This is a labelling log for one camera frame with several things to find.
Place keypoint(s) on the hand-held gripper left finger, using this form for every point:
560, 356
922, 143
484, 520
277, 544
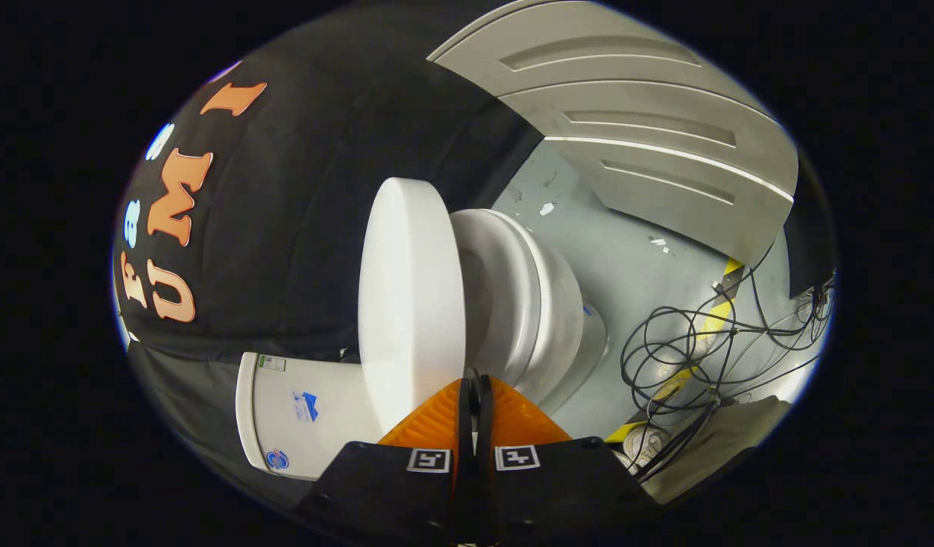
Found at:
391, 494

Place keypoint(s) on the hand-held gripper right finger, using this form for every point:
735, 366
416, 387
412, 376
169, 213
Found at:
558, 494

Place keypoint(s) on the white toilet lid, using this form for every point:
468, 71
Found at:
410, 304

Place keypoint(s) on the white toilet tank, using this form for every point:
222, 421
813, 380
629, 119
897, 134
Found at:
338, 448

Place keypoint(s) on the white toilet bowl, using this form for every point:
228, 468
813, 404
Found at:
573, 327

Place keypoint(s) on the small white object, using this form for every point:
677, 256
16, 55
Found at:
643, 444

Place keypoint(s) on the grey cloth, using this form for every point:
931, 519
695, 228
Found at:
733, 441

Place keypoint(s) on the yellow black floor tape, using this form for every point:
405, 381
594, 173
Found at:
714, 319

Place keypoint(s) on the black backdrop cloth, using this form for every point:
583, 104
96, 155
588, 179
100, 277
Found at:
300, 228

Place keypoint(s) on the white panelled cabinet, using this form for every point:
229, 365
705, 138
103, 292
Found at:
649, 152

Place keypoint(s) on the dark object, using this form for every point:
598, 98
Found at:
809, 243

